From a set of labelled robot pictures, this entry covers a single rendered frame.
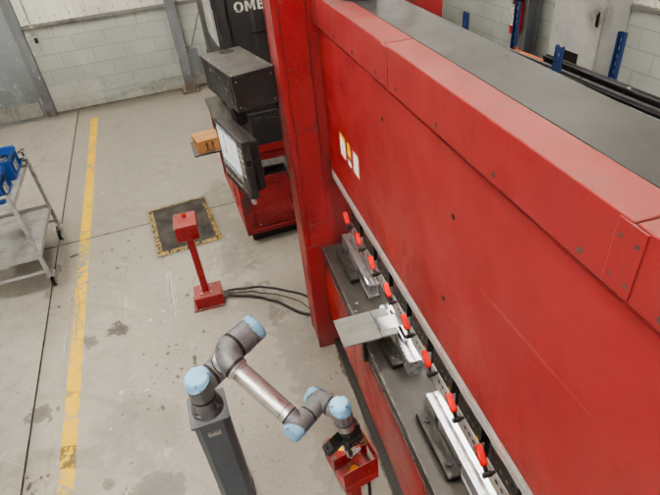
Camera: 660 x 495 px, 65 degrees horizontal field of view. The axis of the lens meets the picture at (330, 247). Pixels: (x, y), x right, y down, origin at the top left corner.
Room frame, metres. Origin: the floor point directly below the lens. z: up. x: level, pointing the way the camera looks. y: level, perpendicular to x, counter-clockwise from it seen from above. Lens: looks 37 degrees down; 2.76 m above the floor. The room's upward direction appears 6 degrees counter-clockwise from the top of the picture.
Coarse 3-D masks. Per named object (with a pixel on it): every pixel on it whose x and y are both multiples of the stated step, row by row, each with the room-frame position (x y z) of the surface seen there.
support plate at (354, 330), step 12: (372, 312) 1.80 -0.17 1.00; (384, 312) 1.79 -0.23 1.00; (336, 324) 1.75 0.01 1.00; (348, 324) 1.74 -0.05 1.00; (360, 324) 1.73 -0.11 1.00; (372, 324) 1.72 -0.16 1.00; (348, 336) 1.67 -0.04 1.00; (360, 336) 1.66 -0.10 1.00; (372, 336) 1.65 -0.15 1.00; (384, 336) 1.64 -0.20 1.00
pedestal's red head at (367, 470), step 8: (368, 440) 1.23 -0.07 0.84; (368, 448) 1.22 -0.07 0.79; (328, 456) 1.24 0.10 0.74; (336, 456) 1.21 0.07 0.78; (344, 456) 1.21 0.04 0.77; (360, 456) 1.22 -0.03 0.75; (368, 456) 1.24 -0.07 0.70; (376, 456) 1.16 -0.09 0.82; (336, 464) 1.19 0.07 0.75; (344, 464) 1.21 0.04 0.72; (352, 464) 1.20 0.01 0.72; (360, 464) 1.19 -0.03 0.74; (368, 464) 1.15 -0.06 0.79; (376, 464) 1.16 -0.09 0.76; (336, 472) 1.18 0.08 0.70; (344, 472) 1.17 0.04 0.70; (352, 472) 1.12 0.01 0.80; (360, 472) 1.13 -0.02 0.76; (368, 472) 1.15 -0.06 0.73; (376, 472) 1.16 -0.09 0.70; (344, 480) 1.10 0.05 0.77; (352, 480) 1.12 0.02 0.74; (360, 480) 1.13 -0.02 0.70; (368, 480) 1.15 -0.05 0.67; (344, 488) 1.11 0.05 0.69; (352, 488) 1.11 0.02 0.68
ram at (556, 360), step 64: (384, 128) 1.70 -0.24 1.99; (384, 192) 1.72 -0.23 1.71; (448, 192) 1.21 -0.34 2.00; (448, 256) 1.19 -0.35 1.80; (512, 256) 0.89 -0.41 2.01; (448, 320) 1.16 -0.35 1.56; (512, 320) 0.86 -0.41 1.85; (576, 320) 0.68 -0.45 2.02; (640, 320) 0.56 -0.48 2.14; (512, 384) 0.82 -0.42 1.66; (576, 384) 0.63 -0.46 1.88; (640, 384) 0.52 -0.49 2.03; (512, 448) 0.77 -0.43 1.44; (576, 448) 0.59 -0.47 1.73; (640, 448) 0.47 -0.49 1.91
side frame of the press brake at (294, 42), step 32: (288, 0) 2.55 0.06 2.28; (416, 0) 2.68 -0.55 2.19; (288, 32) 2.55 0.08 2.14; (288, 64) 2.54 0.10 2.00; (320, 64) 2.57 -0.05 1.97; (288, 96) 2.54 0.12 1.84; (320, 96) 2.57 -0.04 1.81; (288, 128) 2.53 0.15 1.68; (320, 128) 2.57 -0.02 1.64; (288, 160) 2.72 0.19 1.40; (320, 160) 2.56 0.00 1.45; (320, 192) 2.56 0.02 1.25; (320, 224) 2.55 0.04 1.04; (320, 256) 2.55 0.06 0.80; (320, 288) 2.54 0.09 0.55; (320, 320) 2.54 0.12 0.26
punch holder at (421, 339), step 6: (414, 318) 1.41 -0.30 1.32; (414, 324) 1.41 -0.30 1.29; (414, 330) 1.41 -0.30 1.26; (420, 330) 1.36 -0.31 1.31; (414, 336) 1.40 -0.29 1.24; (420, 336) 1.36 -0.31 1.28; (426, 336) 1.31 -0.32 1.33; (414, 342) 1.40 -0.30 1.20; (420, 342) 1.36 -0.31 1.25; (426, 342) 1.31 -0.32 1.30; (420, 348) 1.35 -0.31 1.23; (426, 348) 1.30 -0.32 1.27; (432, 348) 1.30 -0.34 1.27; (420, 354) 1.35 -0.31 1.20; (432, 354) 1.31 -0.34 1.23; (432, 360) 1.31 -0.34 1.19
